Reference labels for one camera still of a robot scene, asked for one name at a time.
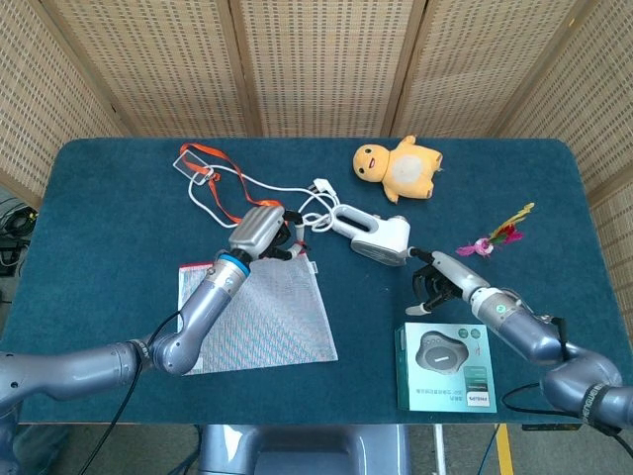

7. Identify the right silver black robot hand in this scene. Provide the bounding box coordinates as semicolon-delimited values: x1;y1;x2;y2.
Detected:
405;245;492;317

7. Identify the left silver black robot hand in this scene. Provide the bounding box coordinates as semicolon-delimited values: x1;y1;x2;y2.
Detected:
227;206;311;263

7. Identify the white mesh zipper pouch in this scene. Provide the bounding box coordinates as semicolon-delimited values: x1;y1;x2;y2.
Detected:
176;245;340;377

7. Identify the colourful feather shuttlecock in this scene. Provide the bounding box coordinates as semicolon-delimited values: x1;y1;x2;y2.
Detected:
455;201;536;259

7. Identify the white handheld garment steamer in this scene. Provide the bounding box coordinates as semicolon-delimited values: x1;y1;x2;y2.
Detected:
329;203;412;267

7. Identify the teal Philips product box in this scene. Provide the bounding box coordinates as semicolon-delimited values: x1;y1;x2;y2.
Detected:
394;322;498;413

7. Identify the clear plastic badge holder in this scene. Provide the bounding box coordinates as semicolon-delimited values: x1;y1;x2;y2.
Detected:
173;150;215;185

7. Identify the yellow plush toy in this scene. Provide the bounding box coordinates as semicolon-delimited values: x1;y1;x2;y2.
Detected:
352;134;445;204

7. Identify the woven wicker folding screen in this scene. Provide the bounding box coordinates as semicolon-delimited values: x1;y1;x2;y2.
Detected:
0;0;633;278

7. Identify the grey robot torso base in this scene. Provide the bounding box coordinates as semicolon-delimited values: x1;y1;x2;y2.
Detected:
197;424;411;475

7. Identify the white power cable with plug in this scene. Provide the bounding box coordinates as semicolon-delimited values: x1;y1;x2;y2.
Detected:
186;164;342;237

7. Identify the orange lanyard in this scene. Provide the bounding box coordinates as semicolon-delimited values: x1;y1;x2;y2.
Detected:
178;142;284;224

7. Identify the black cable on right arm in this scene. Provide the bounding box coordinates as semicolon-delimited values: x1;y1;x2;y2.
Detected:
501;316;633;437

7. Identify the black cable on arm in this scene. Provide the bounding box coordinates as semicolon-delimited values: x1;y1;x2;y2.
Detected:
501;316;633;437
78;311;182;475

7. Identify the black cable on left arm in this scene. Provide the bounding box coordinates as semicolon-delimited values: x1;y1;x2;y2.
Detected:
78;311;182;475

